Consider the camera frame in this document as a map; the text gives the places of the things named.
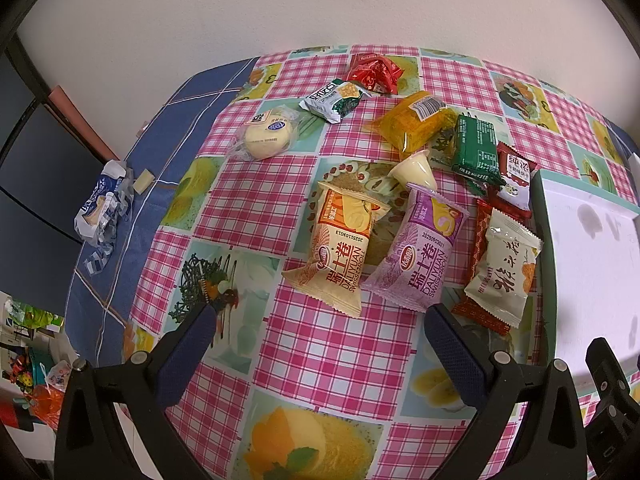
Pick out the red snack packet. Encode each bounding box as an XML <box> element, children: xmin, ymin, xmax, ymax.
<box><xmin>452</xmin><ymin>200</ymin><xmax>514</xmax><ymax>336</ymax></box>

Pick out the pink board by wall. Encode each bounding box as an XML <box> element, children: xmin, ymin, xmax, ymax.
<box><xmin>49</xmin><ymin>86</ymin><xmax>117</xmax><ymax>160</ymax></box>

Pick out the pink checkered fruit tablecloth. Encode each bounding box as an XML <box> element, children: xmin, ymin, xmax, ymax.
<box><xmin>124</xmin><ymin>44</ymin><xmax>636</xmax><ymax>479</ymax></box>

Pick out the orange swiss roll packet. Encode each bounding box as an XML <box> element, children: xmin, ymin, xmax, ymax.
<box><xmin>282</xmin><ymin>182</ymin><xmax>390</xmax><ymax>318</ymax></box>

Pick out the red crinkled candy packet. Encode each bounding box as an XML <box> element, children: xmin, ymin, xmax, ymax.
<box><xmin>346</xmin><ymin>53</ymin><xmax>404</xmax><ymax>94</ymax></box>

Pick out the white rice cracker packet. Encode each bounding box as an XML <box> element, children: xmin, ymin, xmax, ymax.
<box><xmin>464</xmin><ymin>208</ymin><xmax>542</xmax><ymax>328</ymax></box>

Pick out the purple swiss roll packet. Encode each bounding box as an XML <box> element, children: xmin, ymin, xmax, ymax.
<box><xmin>362</xmin><ymin>183</ymin><xmax>469</xmax><ymax>312</ymax></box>

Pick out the blue plaid tablecloth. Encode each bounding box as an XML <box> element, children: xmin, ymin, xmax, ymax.
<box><xmin>65</xmin><ymin>58</ymin><xmax>257</xmax><ymax>366</ymax></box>

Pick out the dark green biscuit packet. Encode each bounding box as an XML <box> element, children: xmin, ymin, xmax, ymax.
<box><xmin>451</xmin><ymin>115</ymin><xmax>506</xmax><ymax>188</ymax></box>

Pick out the colourful clutter on floor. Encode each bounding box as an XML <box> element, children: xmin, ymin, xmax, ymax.
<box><xmin>1</xmin><ymin>294</ymin><xmax>72</xmax><ymax>432</ymax></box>

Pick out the white jelly cup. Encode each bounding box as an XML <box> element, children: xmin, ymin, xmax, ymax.
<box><xmin>388</xmin><ymin>148</ymin><xmax>437</xmax><ymax>191</ymax></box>

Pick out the white tray with green rim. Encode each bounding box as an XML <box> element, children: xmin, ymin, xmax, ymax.
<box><xmin>532</xmin><ymin>169</ymin><xmax>639</xmax><ymax>392</ymax></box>

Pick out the torn blue white wrapper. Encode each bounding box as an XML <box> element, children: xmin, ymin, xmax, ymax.
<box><xmin>74</xmin><ymin>159</ymin><xmax>134</xmax><ymax>275</ymax></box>

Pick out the round bun in clear wrap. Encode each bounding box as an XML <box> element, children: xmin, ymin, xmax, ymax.
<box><xmin>226</xmin><ymin>105</ymin><xmax>303</xmax><ymax>162</ymax></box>

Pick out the red white milk biscuit packet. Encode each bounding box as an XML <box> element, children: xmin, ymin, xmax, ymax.
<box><xmin>488</xmin><ymin>142</ymin><xmax>537</xmax><ymax>221</ymax></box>

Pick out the yellow orange snack packet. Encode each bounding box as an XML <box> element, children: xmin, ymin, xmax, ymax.
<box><xmin>364</xmin><ymin>91</ymin><xmax>458</xmax><ymax>160</ymax></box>

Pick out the green white cracker packet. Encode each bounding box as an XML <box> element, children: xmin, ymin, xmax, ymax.
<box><xmin>298</xmin><ymin>79</ymin><xmax>372</xmax><ymax>125</ymax></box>

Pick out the dark cabinet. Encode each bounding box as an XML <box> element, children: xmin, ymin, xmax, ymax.
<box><xmin>0</xmin><ymin>37</ymin><xmax>104</xmax><ymax>314</ymax></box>

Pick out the small beige cake piece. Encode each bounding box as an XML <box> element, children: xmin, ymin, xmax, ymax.
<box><xmin>132</xmin><ymin>169</ymin><xmax>155</xmax><ymax>195</ymax></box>

